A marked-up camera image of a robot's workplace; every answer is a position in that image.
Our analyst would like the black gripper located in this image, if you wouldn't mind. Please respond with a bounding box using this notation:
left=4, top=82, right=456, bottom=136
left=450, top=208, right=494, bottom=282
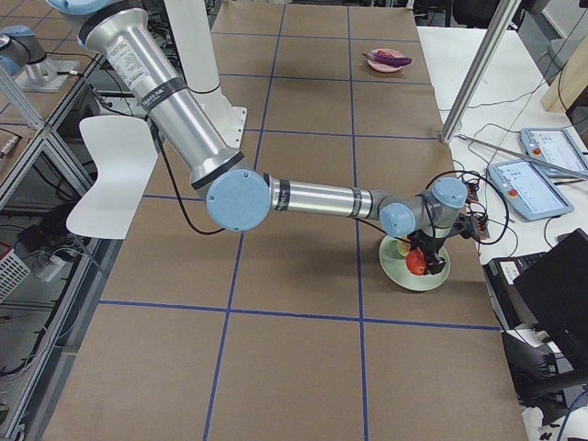
left=408, top=215, right=475, bottom=275

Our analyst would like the red pomegranate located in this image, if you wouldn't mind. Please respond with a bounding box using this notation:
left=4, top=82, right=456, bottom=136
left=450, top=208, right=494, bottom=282
left=405, top=248, right=427, bottom=276

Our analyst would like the pink yellow peach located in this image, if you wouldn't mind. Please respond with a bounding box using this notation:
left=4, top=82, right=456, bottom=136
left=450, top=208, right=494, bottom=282
left=396, top=240, right=411, bottom=257

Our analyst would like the purple eggplant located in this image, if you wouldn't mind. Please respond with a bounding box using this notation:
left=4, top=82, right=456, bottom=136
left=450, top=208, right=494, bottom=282
left=363, top=51, right=413, bottom=68

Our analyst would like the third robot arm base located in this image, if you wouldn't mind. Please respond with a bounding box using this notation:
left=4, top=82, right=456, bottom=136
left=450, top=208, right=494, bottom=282
left=1, top=25, right=79, bottom=92

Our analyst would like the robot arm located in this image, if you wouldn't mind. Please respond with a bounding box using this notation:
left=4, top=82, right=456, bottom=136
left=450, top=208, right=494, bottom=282
left=53, top=1, right=476, bottom=275

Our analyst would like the light green plate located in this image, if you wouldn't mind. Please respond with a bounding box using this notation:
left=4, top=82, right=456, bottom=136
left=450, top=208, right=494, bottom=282
left=379, top=236, right=451, bottom=291

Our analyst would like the near teach pendant tablet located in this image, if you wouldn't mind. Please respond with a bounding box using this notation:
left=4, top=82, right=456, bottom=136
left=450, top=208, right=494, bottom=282
left=488, top=160, right=574, bottom=221

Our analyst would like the teach pendant tablet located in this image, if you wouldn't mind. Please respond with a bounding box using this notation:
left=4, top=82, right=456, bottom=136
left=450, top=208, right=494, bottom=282
left=488, top=160, right=574, bottom=221
left=520, top=128, right=587, bottom=175

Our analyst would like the black laptop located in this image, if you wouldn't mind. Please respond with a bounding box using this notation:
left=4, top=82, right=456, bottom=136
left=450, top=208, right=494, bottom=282
left=483, top=228, right=587, bottom=365

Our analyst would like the far teach pendant tablet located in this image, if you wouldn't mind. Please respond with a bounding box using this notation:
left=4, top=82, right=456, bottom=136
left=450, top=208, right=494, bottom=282
left=520, top=128, right=587, bottom=175

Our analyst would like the pink plate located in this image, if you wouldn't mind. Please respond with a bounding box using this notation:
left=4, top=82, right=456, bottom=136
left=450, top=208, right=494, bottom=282
left=367, top=48, right=406, bottom=73

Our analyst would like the white chair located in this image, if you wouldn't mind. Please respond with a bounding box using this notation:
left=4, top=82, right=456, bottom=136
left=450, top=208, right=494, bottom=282
left=66, top=116, right=158, bottom=240

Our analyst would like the white plastic basket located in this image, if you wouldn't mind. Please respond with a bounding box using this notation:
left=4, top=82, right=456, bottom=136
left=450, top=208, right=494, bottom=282
left=0, top=242, right=30, bottom=302

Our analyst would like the aluminium frame post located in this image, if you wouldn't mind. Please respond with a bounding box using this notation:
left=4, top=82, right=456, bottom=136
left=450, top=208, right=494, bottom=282
left=439, top=0, right=521, bottom=144

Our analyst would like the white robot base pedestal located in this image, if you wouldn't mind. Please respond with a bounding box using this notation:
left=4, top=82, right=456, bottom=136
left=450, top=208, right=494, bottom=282
left=164, top=0, right=247, bottom=148

